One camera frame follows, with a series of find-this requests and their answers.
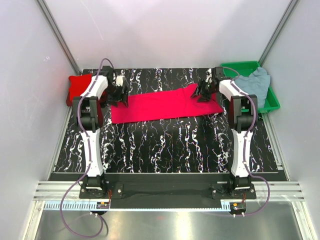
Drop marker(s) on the white slotted cable duct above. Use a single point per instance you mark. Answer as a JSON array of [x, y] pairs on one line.
[[116, 206]]

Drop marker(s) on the left aluminium corner post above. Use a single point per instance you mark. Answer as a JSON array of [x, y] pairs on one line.
[[58, 35]]

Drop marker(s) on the left orange connector box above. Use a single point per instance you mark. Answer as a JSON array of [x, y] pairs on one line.
[[104, 205]]

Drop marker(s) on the grey blue t shirt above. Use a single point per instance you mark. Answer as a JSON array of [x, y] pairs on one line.
[[257, 83]]

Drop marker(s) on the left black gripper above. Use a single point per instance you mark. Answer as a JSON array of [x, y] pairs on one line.
[[120, 97]]

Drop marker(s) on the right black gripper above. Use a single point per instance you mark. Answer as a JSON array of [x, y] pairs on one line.
[[204, 98]]

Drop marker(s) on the aluminium front rail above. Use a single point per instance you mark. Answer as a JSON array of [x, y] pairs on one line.
[[278, 190]]

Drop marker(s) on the magenta t shirt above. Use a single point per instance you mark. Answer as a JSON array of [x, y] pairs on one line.
[[164, 105]]

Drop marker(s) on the right aluminium corner post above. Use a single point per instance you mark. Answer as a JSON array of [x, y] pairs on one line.
[[292, 5]]

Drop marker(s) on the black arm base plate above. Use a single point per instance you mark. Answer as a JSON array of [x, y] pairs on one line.
[[168, 177]]

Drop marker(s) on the green plastic bin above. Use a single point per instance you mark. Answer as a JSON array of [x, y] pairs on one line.
[[245, 68]]

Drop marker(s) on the aluminium corner post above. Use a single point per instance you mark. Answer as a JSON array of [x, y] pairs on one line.
[[58, 35], [292, 5]]

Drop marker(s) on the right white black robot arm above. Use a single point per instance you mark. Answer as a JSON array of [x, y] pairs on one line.
[[242, 118]]

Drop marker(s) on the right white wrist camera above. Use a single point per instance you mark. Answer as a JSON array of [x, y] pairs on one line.
[[209, 79]]

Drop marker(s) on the right orange connector box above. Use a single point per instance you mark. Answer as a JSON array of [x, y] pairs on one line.
[[238, 206]]

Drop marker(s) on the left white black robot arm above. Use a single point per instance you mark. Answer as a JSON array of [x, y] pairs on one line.
[[111, 88]]

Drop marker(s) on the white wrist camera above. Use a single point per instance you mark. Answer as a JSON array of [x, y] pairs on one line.
[[120, 80], [209, 79]]

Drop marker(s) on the orange connector box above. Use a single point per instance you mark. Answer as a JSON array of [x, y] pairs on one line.
[[104, 205], [238, 206]]

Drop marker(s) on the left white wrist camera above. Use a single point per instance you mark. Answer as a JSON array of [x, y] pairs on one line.
[[120, 80]]

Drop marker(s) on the folded dark red t shirt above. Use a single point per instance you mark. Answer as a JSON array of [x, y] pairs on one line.
[[70, 102]]

